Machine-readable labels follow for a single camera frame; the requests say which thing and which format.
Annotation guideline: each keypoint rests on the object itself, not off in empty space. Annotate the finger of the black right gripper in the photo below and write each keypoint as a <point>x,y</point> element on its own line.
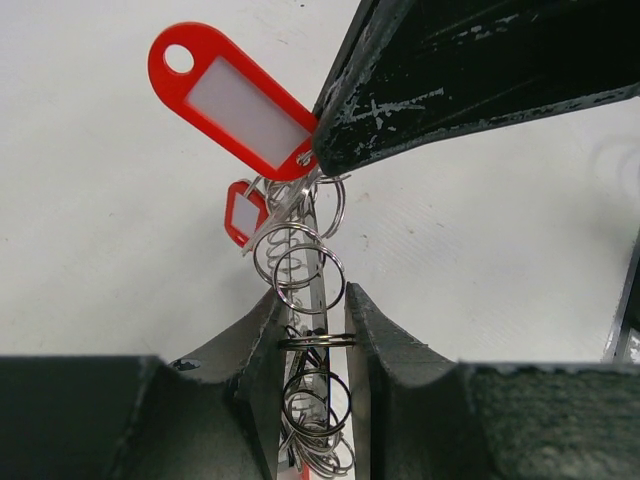
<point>454,68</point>
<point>370,31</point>

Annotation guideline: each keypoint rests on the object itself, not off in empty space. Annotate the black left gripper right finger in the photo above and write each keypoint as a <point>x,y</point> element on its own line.
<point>419,415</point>

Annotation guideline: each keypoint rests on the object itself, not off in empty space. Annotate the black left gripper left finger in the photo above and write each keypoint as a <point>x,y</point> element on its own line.
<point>212,414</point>

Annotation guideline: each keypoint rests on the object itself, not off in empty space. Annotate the red tag key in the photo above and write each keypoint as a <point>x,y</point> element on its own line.
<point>207,80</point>

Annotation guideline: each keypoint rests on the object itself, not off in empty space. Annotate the aluminium mounting rail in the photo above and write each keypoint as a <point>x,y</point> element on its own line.
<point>622,344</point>

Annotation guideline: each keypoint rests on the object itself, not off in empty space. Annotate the red key tag on ring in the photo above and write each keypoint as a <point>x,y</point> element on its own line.
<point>246,210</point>

